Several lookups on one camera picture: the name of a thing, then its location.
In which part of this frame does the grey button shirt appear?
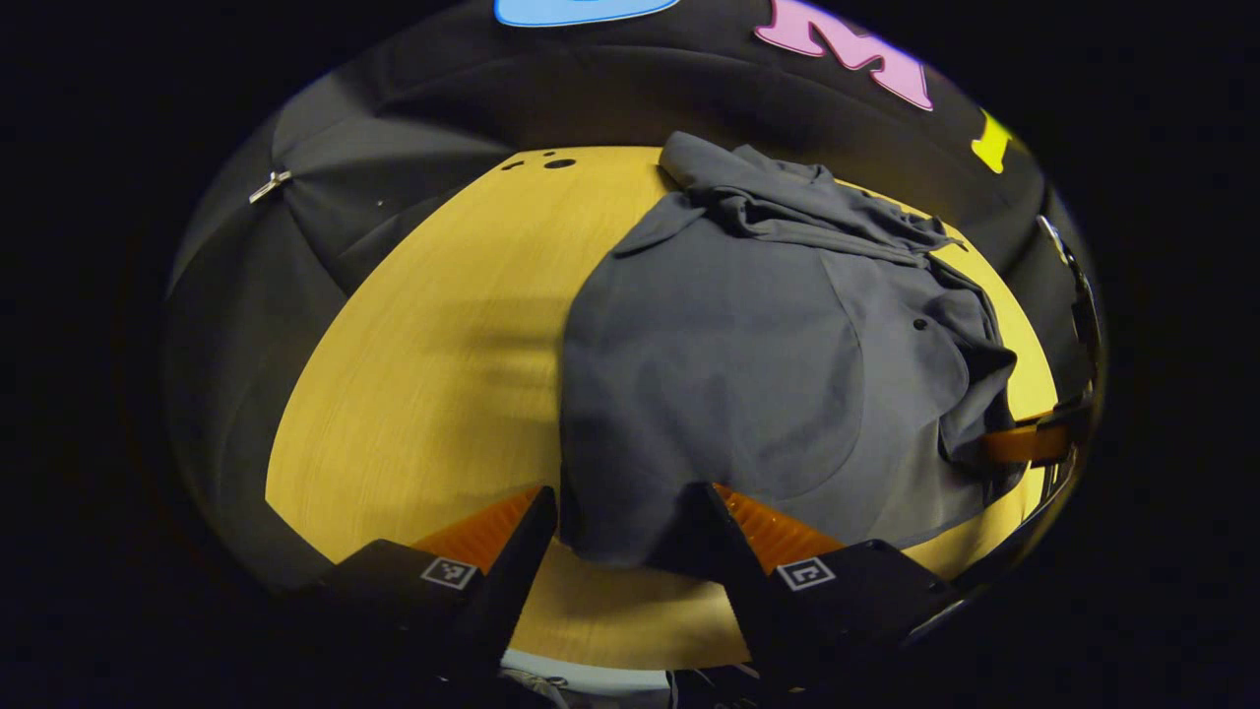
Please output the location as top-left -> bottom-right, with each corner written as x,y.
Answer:
558,131 -> 1030,572

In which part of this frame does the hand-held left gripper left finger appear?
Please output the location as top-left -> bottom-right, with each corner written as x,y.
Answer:
285,484 -> 559,690

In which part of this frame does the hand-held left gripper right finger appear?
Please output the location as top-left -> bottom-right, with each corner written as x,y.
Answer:
689,481 -> 961,690

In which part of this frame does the black backdrop cloth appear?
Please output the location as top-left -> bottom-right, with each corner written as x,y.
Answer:
162,0 -> 1099,592

